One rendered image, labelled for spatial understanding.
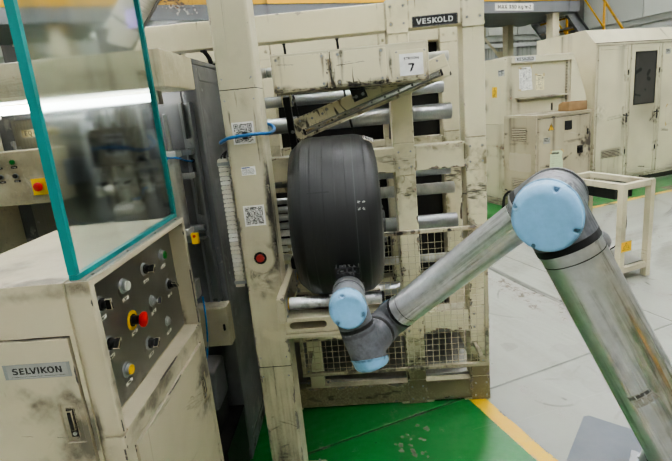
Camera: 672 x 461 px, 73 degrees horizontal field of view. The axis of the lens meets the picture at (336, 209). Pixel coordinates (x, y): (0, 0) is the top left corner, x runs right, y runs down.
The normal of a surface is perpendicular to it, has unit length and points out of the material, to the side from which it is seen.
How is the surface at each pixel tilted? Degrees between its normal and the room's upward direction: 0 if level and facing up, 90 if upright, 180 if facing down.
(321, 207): 72
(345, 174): 51
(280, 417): 90
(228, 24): 90
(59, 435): 90
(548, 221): 86
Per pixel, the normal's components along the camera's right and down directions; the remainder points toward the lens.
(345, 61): -0.03, 0.22
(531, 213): -0.58, 0.16
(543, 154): 0.35, 0.18
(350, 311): -0.07, 0.02
